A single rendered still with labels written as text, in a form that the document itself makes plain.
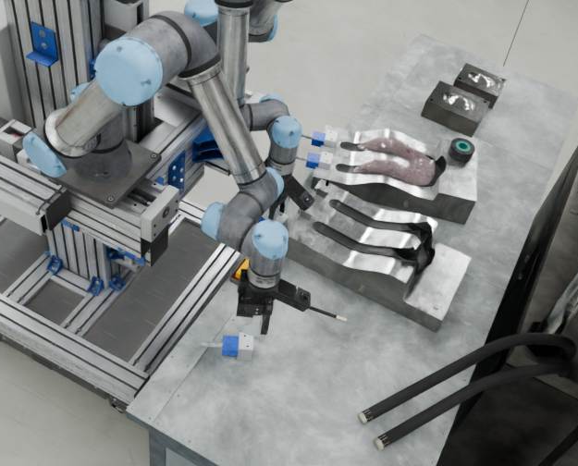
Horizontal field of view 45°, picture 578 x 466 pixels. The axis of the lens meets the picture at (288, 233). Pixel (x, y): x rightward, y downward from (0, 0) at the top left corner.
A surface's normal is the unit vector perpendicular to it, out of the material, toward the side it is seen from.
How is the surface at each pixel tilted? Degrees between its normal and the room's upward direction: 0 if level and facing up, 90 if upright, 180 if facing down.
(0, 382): 0
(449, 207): 90
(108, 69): 84
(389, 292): 90
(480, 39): 0
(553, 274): 0
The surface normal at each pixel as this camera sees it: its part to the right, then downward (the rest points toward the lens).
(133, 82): -0.40, 0.58
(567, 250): 0.14, -0.65
